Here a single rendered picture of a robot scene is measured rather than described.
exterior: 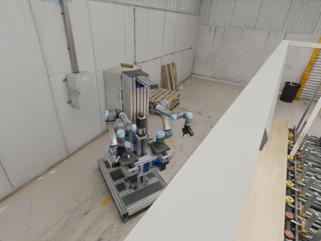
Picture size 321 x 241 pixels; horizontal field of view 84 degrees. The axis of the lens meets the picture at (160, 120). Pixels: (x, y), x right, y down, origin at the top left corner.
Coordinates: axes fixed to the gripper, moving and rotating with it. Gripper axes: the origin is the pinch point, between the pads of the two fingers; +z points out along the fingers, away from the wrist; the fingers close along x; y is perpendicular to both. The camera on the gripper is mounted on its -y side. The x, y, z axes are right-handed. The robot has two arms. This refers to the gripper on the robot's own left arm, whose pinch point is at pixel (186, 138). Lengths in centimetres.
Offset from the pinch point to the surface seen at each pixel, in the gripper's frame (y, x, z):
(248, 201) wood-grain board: -82, -29, 42
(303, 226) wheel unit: -128, -54, 43
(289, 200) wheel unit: -106, -71, 41
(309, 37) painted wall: 196, -749, -101
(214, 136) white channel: -120, 113, -114
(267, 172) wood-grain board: -69, -91, 42
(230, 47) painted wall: 433, -612, -33
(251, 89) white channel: -109, 87, -114
